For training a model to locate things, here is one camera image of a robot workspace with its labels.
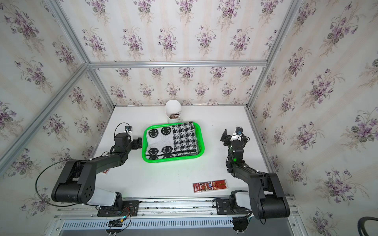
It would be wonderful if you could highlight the green plastic basket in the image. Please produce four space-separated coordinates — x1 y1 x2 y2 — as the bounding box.
141 121 206 163

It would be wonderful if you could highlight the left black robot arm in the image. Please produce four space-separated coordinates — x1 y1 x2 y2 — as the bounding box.
51 132 142 210

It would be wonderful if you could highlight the black chair part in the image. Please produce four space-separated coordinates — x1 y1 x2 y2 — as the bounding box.
357 216 378 236

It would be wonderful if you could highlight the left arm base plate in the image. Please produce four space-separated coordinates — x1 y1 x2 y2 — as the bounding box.
97 201 140 217

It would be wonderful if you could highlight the red flat packet front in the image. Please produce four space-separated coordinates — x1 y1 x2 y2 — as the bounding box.
193 180 228 193

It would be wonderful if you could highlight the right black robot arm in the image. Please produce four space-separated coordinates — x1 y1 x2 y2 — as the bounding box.
220 127 290 220

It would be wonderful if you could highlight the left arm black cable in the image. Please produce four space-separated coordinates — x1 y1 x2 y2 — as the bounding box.
34 159 80 207

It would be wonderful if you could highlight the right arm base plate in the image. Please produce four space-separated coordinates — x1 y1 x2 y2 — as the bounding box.
212 198 253 216

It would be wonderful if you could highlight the aluminium front rail frame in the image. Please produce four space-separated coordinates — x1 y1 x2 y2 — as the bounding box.
45 196 308 236

